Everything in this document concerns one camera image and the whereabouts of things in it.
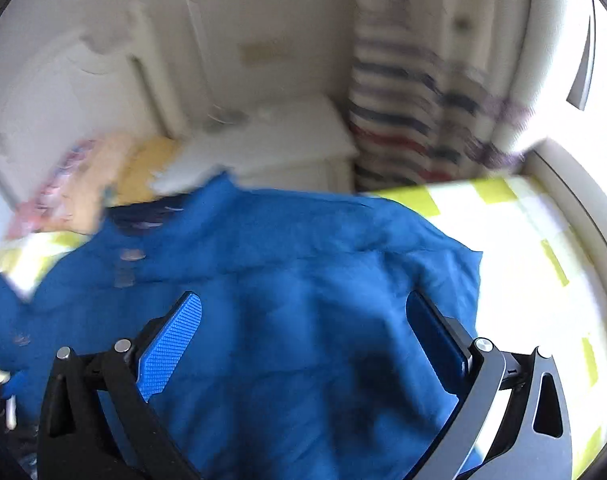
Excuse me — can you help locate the white nightstand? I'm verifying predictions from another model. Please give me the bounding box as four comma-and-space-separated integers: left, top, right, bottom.
176, 95, 359, 193

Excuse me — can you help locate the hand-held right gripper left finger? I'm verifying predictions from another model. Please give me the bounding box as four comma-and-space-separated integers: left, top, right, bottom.
36, 290, 204, 480

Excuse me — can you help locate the peach pillow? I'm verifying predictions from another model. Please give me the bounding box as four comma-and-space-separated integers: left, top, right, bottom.
70, 132, 134, 236

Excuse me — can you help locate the wall socket plate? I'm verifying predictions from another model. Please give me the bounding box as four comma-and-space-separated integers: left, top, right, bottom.
238, 40, 284, 68

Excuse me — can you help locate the yellow checked blanket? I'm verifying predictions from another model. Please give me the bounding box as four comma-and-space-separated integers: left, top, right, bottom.
0, 175, 607, 480

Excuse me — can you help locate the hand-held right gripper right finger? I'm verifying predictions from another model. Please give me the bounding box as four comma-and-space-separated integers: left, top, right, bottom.
406, 290, 574, 480

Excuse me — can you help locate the striped printed curtain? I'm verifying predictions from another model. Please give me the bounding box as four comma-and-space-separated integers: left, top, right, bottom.
346, 0, 534, 193

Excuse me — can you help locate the yellow pillow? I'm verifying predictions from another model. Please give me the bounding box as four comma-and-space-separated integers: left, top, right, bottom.
106, 137, 181, 208

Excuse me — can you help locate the blue padded jacket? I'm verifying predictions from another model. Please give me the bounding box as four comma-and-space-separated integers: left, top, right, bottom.
0, 172, 484, 480

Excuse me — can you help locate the white wooden headboard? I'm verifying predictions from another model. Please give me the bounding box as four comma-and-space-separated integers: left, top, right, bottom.
0, 2, 184, 201

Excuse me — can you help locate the colourful patterned pillow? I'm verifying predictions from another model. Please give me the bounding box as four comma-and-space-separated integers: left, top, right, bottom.
6, 137, 104, 238

